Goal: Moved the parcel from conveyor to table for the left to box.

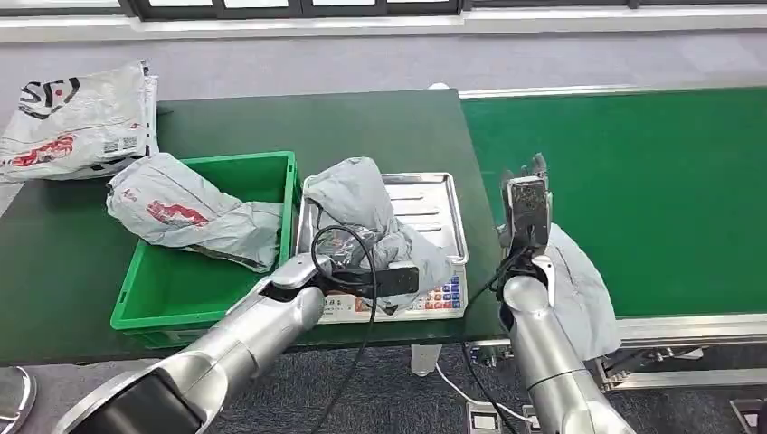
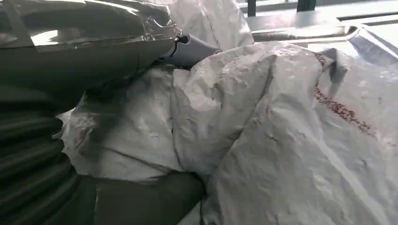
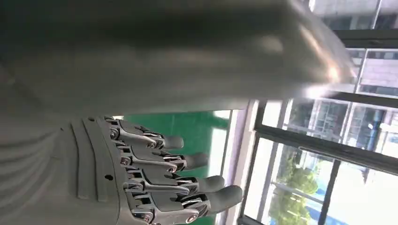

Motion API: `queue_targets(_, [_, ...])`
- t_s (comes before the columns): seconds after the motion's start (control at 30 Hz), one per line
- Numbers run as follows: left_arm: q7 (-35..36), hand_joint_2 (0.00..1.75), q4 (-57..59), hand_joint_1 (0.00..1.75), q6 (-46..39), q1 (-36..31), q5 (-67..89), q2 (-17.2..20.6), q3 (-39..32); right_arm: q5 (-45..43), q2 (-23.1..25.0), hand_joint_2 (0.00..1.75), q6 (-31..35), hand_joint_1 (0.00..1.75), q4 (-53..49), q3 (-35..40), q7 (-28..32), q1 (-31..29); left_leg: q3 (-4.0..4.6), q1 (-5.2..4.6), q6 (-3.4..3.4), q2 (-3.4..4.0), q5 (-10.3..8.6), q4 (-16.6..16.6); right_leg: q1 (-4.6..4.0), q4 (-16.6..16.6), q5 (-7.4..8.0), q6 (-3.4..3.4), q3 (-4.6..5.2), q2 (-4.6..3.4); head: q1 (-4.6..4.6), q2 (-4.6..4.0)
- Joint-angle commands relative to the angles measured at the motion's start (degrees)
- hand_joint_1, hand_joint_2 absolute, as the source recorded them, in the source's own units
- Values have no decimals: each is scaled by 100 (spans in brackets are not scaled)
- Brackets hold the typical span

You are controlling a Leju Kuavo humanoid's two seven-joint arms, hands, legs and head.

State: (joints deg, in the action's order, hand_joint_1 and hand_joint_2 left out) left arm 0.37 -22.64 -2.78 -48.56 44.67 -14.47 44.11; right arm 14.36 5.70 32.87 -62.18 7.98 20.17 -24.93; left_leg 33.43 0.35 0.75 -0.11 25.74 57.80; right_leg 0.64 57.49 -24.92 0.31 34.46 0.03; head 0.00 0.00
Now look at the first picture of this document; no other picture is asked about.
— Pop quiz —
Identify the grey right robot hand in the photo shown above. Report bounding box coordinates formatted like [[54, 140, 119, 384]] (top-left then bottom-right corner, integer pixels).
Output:
[[497, 152, 553, 253]]

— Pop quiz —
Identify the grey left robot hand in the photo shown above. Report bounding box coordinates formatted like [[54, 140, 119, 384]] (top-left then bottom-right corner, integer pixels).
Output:
[[315, 230, 392, 274]]

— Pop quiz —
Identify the plain grey parcel bag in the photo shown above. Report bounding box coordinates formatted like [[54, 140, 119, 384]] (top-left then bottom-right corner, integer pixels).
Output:
[[541, 222, 623, 363]]

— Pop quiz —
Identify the grey parcel bag red print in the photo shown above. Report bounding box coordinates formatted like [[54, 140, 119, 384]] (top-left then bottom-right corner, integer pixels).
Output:
[[106, 152, 285, 274]]

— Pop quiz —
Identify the white electronic scale steel tray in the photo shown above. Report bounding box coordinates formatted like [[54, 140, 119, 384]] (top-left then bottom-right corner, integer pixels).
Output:
[[296, 172, 470, 326]]

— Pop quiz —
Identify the white plug adapter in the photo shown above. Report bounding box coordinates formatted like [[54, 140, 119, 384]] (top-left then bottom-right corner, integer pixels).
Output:
[[410, 344, 444, 378]]

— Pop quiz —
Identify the green plastic crate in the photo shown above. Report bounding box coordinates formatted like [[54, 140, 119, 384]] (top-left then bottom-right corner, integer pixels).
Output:
[[109, 150, 301, 351]]

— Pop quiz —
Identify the white window ledge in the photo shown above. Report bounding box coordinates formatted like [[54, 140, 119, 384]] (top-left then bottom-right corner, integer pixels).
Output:
[[0, 5, 767, 45]]

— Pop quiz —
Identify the grey floor power socket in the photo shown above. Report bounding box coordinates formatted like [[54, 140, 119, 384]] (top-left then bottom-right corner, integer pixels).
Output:
[[465, 401, 503, 434]]

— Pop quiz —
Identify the grey parcel bag black logo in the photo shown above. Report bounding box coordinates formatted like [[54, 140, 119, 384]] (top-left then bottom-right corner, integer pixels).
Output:
[[0, 60, 151, 182]]

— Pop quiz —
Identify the round metal chair base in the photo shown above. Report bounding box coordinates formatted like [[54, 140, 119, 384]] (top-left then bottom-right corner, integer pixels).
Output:
[[0, 365, 38, 434]]

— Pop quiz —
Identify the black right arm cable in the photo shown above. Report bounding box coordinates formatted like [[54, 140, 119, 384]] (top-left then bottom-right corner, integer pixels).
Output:
[[459, 244, 530, 434]]

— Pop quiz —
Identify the green conveyor belt aluminium frame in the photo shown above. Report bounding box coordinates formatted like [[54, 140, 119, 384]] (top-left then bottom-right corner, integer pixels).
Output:
[[458, 84, 767, 392]]

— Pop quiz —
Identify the white floor cable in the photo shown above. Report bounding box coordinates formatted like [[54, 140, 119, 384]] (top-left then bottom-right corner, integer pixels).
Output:
[[433, 362, 535, 425]]

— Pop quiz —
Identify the dark window frame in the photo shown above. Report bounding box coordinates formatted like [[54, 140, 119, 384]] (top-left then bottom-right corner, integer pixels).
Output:
[[118, 0, 767, 20]]

